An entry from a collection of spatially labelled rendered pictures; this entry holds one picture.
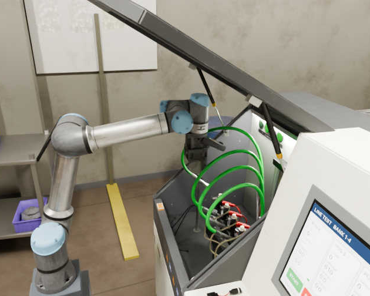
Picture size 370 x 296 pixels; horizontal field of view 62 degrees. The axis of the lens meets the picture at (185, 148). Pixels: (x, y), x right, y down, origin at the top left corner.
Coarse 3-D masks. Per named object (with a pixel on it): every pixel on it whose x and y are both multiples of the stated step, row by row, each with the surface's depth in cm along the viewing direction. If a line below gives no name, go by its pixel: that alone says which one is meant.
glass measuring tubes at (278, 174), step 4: (276, 160) 137; (284, 160) 137; (276, 164) 137; (280, 164) 133; (284, 164) 133; (276, 168) 139; (280, 168) 134; (276, 172) 139; (280, 172) 136; (276, 176) 140; (280, 176) 136; (276, 180) 141; (280, 180) 137; (276, 184) 142; (272, 188) 143; (276, 188) 143; (272, 192) 144; (272, 196) 144; (272, 200) 145
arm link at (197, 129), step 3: (207, 123) 122; (195, 126) 121; (198, 126) 120; (201, 126) 121; (204, 126) 121; (207, 126) 123; (192, 129) 122; (195, 129) 121; (198, 129) 121; (201, 129) 120; (204, 129) 122; (207, 129) 124; (192, 132) 123; (195, 132) 122; (198, 132) 121; (201, 132) 122; (204, 132) 122
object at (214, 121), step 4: (208, 116) 340; (212, 116) 340; (216, 116) 340; (220, 116) 340; (224, 116) 341; (228, 116) 341; (208, 120) 326; (212, 120) 327; (216, 120) 327; (224, 120) 327; (228, 120) 327; (208, 124) 316; (212, 124) 316; (216, 124) 316; (220, 124) 316; (224, 124) 316; (208, 128) 304; (212, 132) 297; (216, 132) 295; (208, 136) 299; (212, 136) 297
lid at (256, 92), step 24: (96, 0) 74; (120, 0) 71; (144, 24) 70; (168, 24) 72; (168, 48) 137; (192, 48) 75; (216, 72) 79; (240, 72) 80; (264, 96) 85; (312, 120) 92
